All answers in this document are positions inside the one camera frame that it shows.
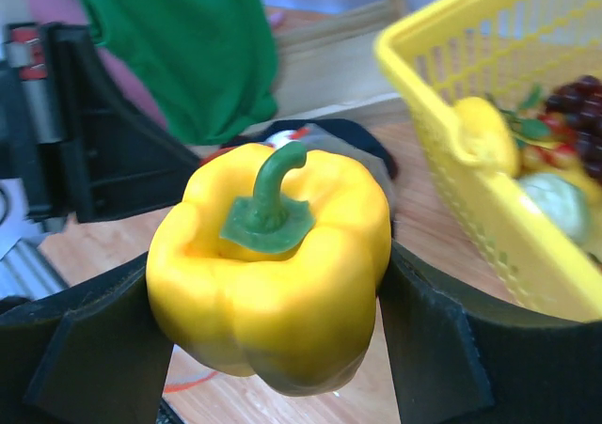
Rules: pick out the green cabbage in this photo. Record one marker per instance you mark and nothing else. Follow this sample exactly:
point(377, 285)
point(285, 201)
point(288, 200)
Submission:
point(562, 202)

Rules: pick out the yellow plastic basket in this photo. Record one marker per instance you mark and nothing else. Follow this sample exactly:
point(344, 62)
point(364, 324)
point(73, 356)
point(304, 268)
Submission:
point(475, 75)

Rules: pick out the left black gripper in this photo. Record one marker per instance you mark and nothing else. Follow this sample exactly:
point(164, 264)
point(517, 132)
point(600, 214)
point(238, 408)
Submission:
point(72, 137)

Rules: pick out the purple grape bunch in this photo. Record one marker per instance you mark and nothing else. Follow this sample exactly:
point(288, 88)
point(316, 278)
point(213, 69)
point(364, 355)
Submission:
point(579, 103)

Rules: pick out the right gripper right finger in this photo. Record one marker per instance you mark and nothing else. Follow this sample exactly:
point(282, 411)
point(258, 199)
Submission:
point(459, 355)

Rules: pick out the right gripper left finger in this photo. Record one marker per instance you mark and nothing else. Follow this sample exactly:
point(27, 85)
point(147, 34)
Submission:
point(92, 353)

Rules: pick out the green shirt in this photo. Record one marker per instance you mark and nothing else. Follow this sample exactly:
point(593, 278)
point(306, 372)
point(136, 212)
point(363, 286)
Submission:
point(210, 65)

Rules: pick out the clear zip top bag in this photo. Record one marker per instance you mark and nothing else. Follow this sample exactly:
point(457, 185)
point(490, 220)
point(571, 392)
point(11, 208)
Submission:
point(314, 137)

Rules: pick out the yellow bell pepper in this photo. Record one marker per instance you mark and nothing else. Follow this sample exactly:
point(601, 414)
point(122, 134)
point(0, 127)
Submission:
point(302, 320)

